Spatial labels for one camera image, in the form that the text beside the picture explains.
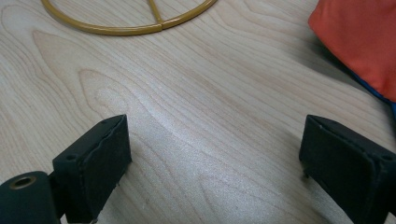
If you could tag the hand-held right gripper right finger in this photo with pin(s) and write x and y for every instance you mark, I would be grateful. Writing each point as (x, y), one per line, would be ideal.
(348, 165)

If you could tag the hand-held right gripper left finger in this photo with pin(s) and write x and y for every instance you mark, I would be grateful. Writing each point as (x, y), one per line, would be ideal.
(93, 165)

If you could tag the orange cloth with blue edge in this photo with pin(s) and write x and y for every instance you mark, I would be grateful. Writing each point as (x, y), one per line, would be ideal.
(358, 40)

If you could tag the yellow wooden hoop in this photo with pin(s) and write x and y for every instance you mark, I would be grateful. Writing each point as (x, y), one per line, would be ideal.
(124, 30)

